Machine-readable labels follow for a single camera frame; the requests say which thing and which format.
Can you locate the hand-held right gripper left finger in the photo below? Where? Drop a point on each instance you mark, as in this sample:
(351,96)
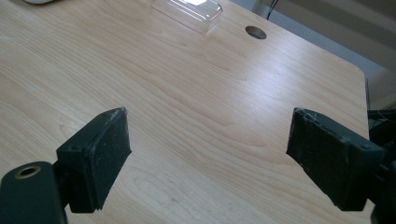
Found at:
(93,161)

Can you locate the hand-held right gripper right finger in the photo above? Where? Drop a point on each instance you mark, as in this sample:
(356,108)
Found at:
(330,161)

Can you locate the black stand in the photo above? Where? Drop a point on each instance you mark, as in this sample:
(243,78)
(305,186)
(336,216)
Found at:
(381,127)

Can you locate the white round object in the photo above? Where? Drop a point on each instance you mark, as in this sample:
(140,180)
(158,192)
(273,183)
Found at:
(39,1)

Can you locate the clear plastic box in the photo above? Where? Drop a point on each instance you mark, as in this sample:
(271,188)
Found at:
(190,12)

